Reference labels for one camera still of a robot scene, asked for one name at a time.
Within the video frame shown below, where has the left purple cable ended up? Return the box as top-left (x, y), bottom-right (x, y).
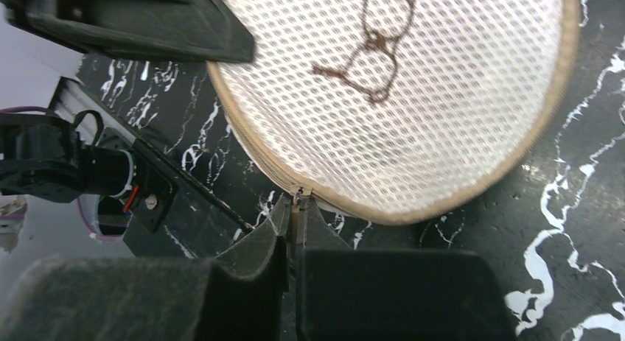
top-left (0, 105), bottom-right (123, 243)

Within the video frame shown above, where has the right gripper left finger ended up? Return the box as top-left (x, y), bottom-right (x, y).
top-left (1, 197), bottom-right (291, 340)

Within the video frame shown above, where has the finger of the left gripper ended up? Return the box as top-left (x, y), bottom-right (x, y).
top-left (1, 0), bottom-right (256, 63)

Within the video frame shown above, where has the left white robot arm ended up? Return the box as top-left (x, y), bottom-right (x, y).
top-left (1, 0), bottom-right (255, 232)

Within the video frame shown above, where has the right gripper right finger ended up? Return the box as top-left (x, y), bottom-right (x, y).
top-left (295, 198), bottom-right (516, 340)

